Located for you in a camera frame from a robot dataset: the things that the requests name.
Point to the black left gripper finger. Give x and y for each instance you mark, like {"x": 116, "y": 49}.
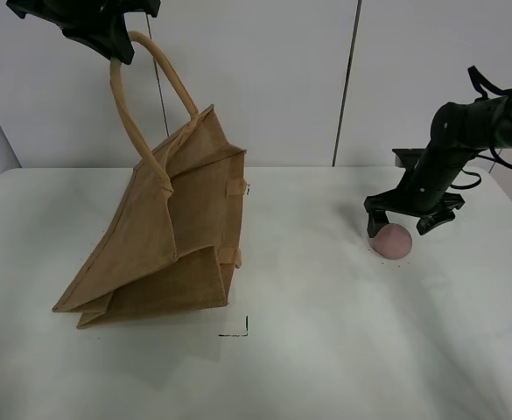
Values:
{"x": 108, "y": 44}

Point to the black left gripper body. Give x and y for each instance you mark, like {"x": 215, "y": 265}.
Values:
{"x": 101, "y": 18}

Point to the brown linen tote bag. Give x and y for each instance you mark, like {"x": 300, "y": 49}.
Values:
{"x": 173, "y": 244}

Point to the pink peach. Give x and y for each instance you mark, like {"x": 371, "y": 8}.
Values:
{"x": 392, "y": 242}

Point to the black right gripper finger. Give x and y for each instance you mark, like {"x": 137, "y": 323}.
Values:
{"x": 441, "y": 213}
{"x": 377, "y": 207}

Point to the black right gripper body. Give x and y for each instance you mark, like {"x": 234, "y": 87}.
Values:
{"x": 429, "y": 173}

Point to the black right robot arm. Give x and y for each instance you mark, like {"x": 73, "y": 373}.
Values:
{"x": 459, "y": 133}

